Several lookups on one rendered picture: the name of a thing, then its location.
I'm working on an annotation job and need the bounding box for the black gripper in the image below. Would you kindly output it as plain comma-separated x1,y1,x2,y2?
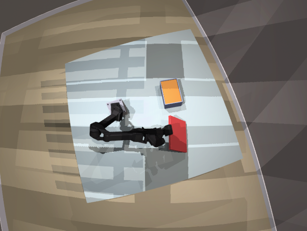
153,124,173,137

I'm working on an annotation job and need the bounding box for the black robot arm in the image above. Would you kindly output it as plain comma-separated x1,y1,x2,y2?
89,103,165,147

